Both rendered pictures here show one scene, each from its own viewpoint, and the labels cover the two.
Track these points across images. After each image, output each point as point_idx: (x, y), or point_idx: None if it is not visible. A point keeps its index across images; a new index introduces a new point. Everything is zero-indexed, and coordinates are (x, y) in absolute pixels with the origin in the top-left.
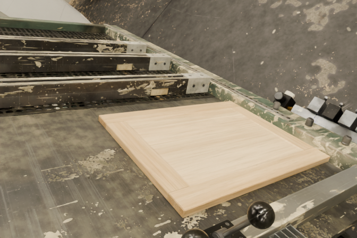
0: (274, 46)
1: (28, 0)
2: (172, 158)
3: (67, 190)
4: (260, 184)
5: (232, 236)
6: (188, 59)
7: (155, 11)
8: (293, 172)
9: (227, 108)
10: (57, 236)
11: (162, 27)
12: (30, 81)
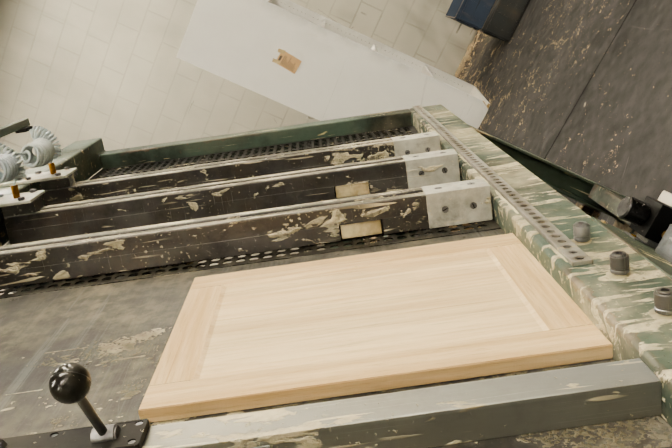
0: None
1: (358, 86)
2: (225, 340)
3: (45, 377)
4: (331, 386)
5: (122, 437)
6: (658, 146)
7: (599, 43)
8: (451, 374)
9: (477, 250)
10: None
11: (611, 77)
12: (128, 232)
